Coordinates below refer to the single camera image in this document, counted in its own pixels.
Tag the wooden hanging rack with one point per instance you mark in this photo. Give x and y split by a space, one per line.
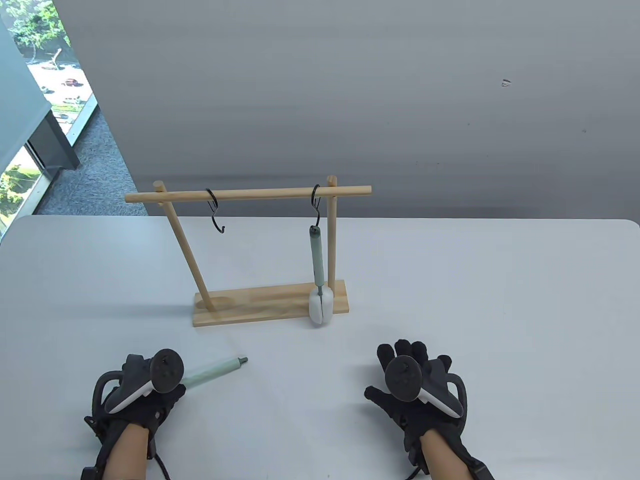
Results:
270 304

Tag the person's right hand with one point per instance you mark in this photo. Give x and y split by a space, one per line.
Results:
400 417

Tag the person's right forearm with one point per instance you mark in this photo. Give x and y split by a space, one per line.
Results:
445 457

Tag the person's left forearm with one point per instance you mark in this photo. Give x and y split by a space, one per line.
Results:
127 455

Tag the black metal s-hook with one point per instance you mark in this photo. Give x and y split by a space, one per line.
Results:
210 193
313 195

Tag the grey window frame post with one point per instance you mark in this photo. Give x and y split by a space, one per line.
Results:
57 145

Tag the black wrist-mounted camera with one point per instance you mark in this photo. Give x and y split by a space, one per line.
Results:
480 470
95 474

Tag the person's left hand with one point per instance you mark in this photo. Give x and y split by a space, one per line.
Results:
160 410

